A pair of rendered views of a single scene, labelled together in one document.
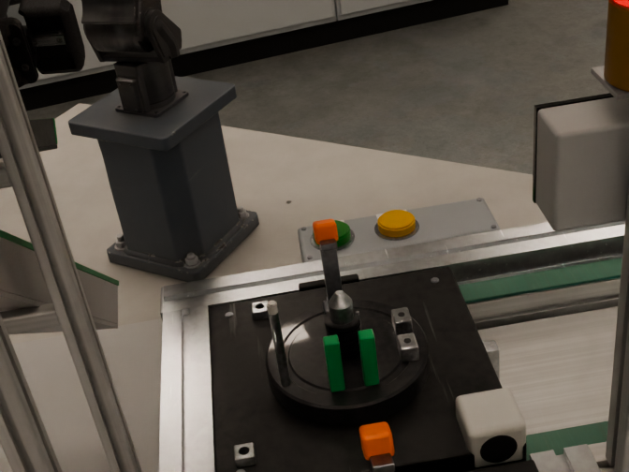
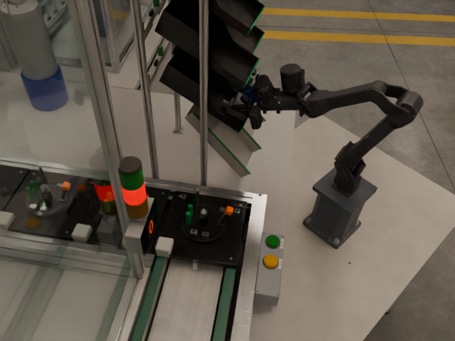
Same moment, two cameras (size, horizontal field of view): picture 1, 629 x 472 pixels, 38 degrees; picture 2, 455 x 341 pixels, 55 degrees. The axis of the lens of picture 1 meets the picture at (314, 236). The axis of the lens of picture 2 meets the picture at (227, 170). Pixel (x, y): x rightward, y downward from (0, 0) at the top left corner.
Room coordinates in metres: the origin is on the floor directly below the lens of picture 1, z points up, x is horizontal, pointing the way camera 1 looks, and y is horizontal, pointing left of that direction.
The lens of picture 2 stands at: (0.78, -0.77, 2.07)
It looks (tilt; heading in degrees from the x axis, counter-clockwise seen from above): 47 degrees down; 99
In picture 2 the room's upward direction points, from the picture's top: 3 degrees clockwise
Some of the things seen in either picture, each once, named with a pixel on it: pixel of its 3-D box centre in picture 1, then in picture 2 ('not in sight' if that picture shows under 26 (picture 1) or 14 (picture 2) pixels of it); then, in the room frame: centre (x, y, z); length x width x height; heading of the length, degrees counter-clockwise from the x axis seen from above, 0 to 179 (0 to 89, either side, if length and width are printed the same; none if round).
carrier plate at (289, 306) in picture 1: (349, 374); (204, 226); (0.60, -0.01, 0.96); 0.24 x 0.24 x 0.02; 3
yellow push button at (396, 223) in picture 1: (396, 227); (270, 262); (0.82, -0.09, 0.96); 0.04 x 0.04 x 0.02
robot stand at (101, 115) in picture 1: (169, 175); (338, 206); (1.00, 0.17, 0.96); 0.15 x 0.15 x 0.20; 56
